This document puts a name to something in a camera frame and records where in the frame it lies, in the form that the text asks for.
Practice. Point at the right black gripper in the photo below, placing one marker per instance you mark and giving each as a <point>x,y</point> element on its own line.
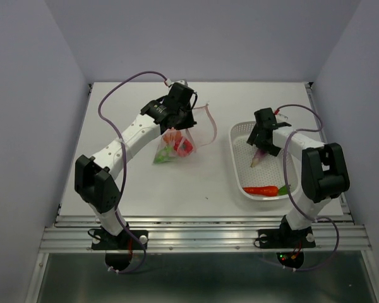
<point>254,139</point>

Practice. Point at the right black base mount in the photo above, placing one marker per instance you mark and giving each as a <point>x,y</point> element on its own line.
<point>290,244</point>

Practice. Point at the orange toy carrot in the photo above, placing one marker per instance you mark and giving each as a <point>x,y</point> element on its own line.
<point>268,191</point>

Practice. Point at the white perforated plastic basket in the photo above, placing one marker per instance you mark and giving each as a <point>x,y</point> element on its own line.
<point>267,172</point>

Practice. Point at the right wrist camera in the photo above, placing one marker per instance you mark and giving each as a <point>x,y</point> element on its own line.
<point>280,118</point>

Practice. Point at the red toy bell pepper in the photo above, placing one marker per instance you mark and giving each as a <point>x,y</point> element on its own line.
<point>183,147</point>

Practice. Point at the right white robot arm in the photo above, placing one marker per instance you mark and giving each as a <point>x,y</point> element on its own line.
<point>324,173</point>

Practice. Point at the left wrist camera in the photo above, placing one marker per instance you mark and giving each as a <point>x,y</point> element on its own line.
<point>168,82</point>

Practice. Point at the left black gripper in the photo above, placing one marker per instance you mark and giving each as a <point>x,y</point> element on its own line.
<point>189,122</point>

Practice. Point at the purple toy eggplant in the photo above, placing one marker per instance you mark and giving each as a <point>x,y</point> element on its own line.
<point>258,157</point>

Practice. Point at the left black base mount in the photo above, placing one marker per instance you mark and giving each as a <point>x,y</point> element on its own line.
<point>124,253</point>

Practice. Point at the aluminium rail frame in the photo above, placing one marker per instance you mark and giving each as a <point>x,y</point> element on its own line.
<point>199,234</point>

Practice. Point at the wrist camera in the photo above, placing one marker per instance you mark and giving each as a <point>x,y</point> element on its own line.
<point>280,118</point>
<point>168,82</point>

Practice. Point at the clear pink-dotted zip bag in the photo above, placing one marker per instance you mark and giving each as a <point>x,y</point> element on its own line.
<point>201,135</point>

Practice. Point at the orange toy pumpkin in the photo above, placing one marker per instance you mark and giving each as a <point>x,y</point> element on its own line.
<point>170,137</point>

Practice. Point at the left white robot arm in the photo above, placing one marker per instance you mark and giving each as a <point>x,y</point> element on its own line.
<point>95,176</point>

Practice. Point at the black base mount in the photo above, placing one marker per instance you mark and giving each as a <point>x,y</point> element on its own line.
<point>290,244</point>
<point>124,253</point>

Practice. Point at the green toy bitter gourd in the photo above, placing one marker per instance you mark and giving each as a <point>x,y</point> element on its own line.
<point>164,155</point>

